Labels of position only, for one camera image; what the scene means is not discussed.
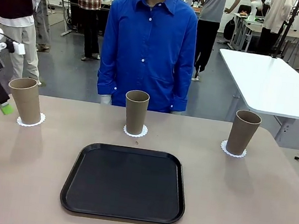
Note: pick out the tall tan paper cup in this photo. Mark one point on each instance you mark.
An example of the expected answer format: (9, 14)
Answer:
(136, 113)
(25, 100)
(242, 133)

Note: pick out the white scalloped paper coaster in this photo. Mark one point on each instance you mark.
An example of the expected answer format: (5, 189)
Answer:
(144, 133)
(223, 148)
(43, 120)

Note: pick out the person's left forearm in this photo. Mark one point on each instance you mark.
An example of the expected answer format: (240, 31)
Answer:
(180, 94)

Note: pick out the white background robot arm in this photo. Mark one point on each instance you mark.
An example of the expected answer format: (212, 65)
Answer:
(254, 9)

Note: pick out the person's right forearm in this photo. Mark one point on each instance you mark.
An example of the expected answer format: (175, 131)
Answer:
(107, 83)

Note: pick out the person in grey trousers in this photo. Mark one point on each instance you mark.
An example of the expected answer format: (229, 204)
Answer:
(44, 19)

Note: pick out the black plastic serving tray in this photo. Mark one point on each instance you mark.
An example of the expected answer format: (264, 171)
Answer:
(128, 184)

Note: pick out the person in blue shirt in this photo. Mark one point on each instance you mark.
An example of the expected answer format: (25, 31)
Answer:
(149, 34)

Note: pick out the person in grey t-shirt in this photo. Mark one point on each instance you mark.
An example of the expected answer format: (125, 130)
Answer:
(211, 15)

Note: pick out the black backpack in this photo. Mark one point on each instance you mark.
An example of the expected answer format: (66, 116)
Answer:
(229, 30)

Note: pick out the background desk with white legs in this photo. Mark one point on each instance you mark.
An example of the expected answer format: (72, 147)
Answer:
(247, 28)

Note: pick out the white folding table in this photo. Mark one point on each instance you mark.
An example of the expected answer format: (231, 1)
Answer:
(275, 85)

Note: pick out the person in beige coat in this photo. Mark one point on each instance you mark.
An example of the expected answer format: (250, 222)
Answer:
(275, 21)

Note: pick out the black tripod pole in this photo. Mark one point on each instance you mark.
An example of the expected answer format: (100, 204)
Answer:
(284, 30)

